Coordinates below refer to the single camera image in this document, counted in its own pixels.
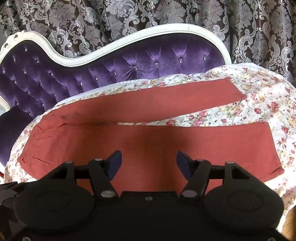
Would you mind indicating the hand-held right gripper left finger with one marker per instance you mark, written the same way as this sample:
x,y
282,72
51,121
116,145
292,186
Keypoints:
x,y
115,162

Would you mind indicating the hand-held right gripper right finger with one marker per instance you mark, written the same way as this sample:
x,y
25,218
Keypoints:
x,y
183,163

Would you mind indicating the rust red pants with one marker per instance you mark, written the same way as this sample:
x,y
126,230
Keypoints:
x,y
148,139

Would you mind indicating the floral bedsheet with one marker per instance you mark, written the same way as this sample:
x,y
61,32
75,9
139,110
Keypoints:
x,y
266,99

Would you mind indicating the purple tufted white-framed headboard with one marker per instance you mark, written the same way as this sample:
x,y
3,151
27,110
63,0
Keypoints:
x,y
150,62

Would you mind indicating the dark patterned cloth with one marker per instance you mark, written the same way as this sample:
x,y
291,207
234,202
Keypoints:
x,y
9,204

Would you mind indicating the grey damask curtain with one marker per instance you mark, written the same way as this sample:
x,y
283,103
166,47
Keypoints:
x,y
161,14

